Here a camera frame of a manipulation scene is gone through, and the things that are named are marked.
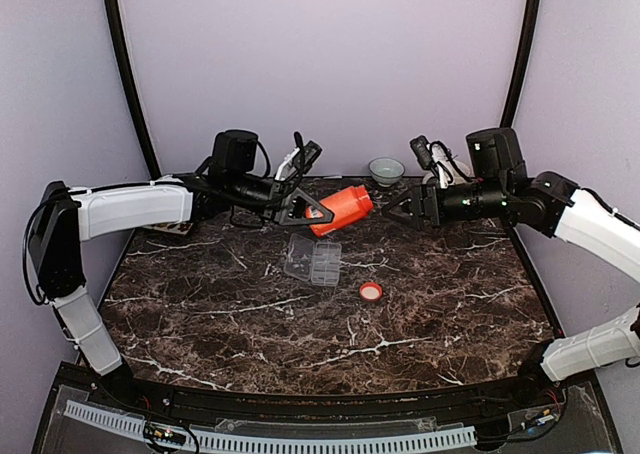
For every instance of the red pill bottle grey cap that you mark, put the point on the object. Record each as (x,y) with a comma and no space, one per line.
(349,205)

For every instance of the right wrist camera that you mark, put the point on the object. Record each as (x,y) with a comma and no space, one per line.
(430,155)

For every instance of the clear plastic pill organizer box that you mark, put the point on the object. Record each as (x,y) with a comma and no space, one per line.
(316,262)

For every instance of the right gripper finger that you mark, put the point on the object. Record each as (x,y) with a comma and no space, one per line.
(401,204)
(401,217)

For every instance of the patterned coaster mat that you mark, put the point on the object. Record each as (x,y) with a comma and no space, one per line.
(175,228)

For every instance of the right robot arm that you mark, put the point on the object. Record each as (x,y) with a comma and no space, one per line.
(554,206)

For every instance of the right black corner post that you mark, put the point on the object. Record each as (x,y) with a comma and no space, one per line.
(521,61)

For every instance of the white ceramic bowl back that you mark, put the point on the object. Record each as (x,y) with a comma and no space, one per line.
(386,171)

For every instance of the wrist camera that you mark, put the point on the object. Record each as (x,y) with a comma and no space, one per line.
(299,162)
(430,155)

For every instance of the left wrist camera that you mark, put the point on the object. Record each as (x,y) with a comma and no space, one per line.
(299,162)

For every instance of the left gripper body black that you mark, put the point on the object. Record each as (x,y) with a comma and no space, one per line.
(280,192)

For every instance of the white slotted cable duct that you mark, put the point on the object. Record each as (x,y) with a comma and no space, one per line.
(241,437)

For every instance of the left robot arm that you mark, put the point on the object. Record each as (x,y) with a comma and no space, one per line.
(67,217)

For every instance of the cream ceramic mug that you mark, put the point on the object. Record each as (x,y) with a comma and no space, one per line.
(448,175)

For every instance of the black corner post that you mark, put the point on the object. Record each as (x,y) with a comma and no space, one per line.
(123,62)
(521,61)

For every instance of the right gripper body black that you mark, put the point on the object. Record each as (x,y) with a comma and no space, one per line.
(429,190)

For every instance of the left black corner post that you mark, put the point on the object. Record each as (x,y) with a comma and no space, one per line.
(123,62)

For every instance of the black front rail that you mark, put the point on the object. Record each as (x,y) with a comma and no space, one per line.
(485,404)

